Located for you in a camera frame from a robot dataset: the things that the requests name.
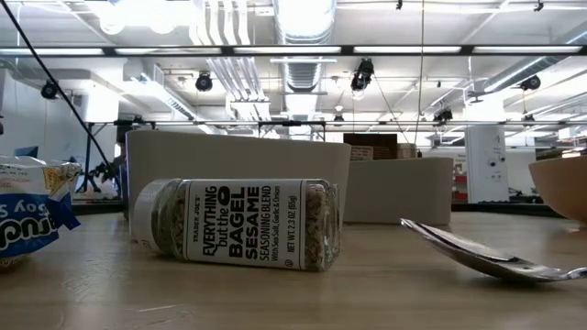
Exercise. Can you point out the light grey plastic bin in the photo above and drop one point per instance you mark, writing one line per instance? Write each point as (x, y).
(403, 192)
(238, 158)

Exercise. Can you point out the brown sauce packet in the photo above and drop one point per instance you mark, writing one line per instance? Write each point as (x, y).
(380, 139)

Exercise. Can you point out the beige cup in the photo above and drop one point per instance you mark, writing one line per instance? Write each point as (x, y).
(407, 151)

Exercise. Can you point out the blue white snack bag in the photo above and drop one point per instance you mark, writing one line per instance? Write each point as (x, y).
(27, 215)

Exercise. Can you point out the black background robot arm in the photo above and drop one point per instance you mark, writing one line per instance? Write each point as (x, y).
(98, 173)

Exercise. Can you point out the bagel sesame seasoning jar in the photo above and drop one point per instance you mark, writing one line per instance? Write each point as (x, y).
(243, 224)

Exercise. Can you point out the black ceiling spotlight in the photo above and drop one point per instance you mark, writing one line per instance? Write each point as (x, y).
(48, 89)
(530, 82)
(362, 75)
(204, 82)
(442, 114)

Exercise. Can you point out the black overhead light bar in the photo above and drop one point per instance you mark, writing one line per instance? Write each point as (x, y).
(347, 50)

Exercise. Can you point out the red background boxes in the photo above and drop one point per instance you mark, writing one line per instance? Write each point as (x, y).
(459, 188)

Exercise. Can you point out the dark grey plastic bin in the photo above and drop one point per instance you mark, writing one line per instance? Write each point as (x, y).
(125, 192)

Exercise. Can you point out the white pillar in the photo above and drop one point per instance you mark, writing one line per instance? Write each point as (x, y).
(486, 156)

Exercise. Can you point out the all-metal spoon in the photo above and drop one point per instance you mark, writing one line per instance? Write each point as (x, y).
(468, 256)

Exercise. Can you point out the blue computer monitor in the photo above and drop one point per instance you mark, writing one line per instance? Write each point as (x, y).
(26, 152)

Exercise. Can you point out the black background frame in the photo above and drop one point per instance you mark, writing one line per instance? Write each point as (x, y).
(293, 123)

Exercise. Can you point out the silver ventilation duct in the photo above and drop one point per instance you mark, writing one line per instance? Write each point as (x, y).
(305, 27)

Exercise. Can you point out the black aluminium table frame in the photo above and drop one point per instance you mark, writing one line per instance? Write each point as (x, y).
(504, 208)

